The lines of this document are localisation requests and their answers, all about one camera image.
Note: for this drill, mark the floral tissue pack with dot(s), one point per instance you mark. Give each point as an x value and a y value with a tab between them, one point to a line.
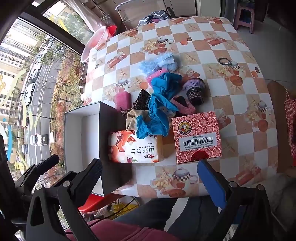
129	148

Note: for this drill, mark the dark patterned sock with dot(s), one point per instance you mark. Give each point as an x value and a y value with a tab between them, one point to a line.
195	91

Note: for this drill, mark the leopard print cloth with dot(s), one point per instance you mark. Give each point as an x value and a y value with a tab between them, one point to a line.
141	99

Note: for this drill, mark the light blue fluffy scarf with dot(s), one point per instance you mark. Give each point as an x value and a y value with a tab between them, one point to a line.
159	61

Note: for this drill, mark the dark checkered cloth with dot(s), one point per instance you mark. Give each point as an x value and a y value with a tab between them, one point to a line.
153	17

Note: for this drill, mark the pink plastic stool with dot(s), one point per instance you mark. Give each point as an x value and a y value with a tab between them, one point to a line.
244	16

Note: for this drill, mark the pink black knit sock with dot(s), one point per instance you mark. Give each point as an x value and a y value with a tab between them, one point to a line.
182	104

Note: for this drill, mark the red plastic basin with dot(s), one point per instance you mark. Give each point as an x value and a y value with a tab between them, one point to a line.
112	30

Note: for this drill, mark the grey cardboard box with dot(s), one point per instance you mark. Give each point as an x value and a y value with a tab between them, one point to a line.
78	139

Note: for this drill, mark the blue terry cloth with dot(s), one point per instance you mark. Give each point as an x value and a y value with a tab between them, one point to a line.
166	83
150	126

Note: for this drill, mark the white car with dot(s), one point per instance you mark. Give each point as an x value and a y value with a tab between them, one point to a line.
38	139

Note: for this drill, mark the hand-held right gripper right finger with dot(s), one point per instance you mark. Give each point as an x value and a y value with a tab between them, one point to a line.
210	180

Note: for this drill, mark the person's leg in jeans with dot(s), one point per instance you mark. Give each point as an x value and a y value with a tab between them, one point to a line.
157	208

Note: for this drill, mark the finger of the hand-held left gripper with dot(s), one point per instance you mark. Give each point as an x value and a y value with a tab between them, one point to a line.
44	163

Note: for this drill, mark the checkered patterned tablecloth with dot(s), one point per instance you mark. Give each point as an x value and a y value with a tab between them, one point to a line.
231	46

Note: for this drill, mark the red patterned box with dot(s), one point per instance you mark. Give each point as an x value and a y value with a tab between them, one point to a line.
196	136

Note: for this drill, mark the red checkered cloth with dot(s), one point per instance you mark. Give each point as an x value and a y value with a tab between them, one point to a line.
291	120

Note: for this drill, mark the beige knit sock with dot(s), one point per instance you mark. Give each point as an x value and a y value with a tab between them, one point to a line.
134	120

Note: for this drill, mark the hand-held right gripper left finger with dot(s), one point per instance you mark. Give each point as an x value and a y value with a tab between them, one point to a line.
92	172

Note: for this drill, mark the person's maroon top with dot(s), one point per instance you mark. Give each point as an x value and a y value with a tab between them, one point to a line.
129	231

